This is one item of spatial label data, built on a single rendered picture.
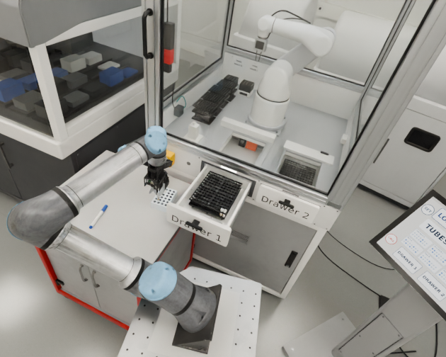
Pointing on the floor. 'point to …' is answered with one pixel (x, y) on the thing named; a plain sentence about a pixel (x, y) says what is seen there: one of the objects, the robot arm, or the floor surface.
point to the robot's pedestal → (165, 325)
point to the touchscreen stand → (368, 330)
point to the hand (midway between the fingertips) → (158, 192)
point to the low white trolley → (104, 282)
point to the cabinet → (260, 245)
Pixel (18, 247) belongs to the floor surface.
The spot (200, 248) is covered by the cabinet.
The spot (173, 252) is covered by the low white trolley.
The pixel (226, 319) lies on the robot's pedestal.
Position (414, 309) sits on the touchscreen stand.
